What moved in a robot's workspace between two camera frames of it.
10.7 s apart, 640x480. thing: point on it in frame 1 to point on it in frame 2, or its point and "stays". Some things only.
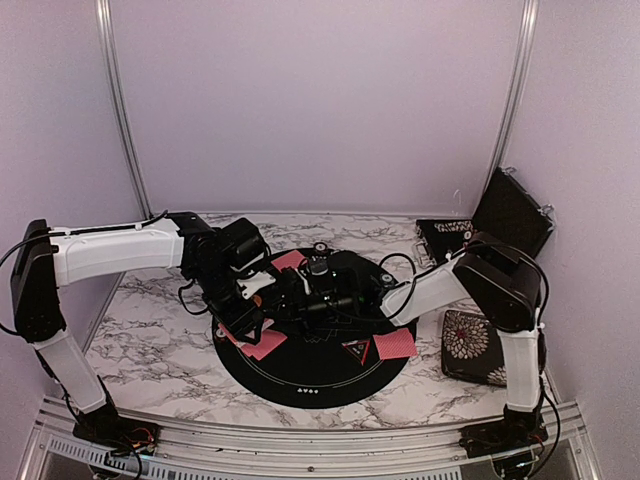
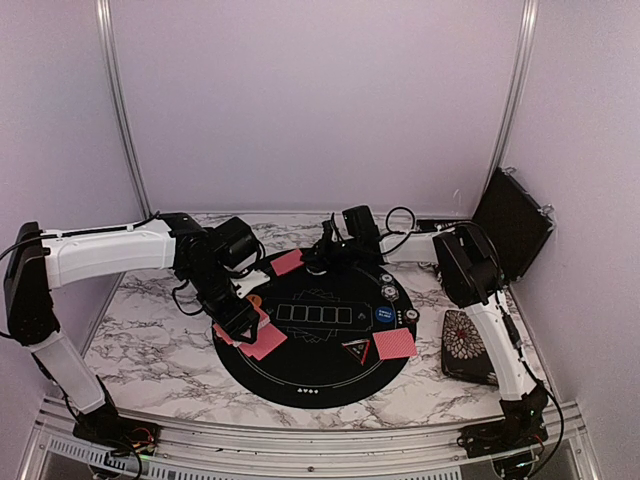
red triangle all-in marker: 358,348 stays
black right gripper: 294,301 to 322,259
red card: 268,342 stays
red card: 400,340 stays
